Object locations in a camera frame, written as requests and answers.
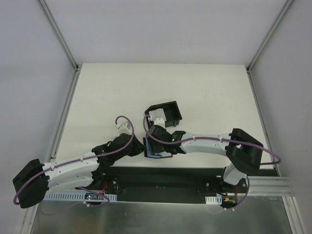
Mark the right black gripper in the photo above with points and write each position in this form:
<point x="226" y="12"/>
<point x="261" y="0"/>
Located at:
<point x="152" y="132"/>

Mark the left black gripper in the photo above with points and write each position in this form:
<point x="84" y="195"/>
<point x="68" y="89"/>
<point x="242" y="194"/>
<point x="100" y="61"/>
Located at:
<point x="136" y="148"/>

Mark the black card tray box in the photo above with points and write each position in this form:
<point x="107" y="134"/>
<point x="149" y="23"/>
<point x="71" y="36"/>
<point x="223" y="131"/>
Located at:
<point x="168" y="111"/>

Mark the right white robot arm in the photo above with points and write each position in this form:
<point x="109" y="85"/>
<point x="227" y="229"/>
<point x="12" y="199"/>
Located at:
<point x="243" y="151"/>

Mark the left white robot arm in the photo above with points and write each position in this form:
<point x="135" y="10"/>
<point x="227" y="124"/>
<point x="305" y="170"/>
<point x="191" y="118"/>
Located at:
<point x="37" y="180"/>

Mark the white credit card stack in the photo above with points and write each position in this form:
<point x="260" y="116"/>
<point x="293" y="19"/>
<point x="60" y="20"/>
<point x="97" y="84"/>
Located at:
<point x="157" y="113"/>

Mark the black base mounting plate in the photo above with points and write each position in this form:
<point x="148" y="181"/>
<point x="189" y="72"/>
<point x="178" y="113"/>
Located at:
<point x="163" y="185"/>

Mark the left electronics board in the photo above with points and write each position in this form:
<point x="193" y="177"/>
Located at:
<point x="91" y="196"/>

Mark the electronics board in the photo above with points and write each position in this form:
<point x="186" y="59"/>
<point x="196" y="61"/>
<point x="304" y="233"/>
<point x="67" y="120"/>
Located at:
<point x="91" y="196"/>
<point x="230" y="200"/>

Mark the right electronics board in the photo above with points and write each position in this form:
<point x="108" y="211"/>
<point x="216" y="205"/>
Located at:
<point x="230" y="200"/>

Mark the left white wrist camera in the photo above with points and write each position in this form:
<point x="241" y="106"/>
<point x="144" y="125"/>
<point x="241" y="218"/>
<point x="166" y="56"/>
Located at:
<point x="124" y="128"/>

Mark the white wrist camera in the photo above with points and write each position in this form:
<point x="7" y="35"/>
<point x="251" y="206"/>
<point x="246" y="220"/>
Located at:
<point x="124" y="128"/>
<point x="157" y="121"/>

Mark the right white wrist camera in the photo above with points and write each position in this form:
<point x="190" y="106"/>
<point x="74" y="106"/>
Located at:
<point x="157" y="121"/>

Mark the right white cable duct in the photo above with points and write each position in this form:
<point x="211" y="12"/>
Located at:
<point x="213" y="200"/>

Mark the white cable duct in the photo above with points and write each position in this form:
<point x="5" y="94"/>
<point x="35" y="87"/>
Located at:
<point x="76" y="196"/>
<point x="213" y="200"/>

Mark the left aluminium side rail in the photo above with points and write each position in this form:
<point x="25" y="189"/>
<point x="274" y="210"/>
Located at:
<point x="52" y="152"/>

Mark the left white cable duct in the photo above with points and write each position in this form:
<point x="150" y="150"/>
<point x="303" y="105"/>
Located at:
<point x="76" y="196"/>

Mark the front aluminium extrusion rail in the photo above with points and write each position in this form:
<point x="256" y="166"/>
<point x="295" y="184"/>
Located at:
<point x="270" y="186"/>

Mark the right aluminium frame post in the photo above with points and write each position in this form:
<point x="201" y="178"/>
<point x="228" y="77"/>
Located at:
<point x="270" y="33"/>

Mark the aluminium frame post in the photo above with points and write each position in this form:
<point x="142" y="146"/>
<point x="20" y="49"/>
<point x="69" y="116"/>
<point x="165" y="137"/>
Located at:
<point x="57" y="32"/>
<point x="270" y="33"/>

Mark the left aluminium frame post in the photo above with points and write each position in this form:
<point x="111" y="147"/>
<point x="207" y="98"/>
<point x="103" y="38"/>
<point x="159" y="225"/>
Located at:
<point x="57" y="32"/>

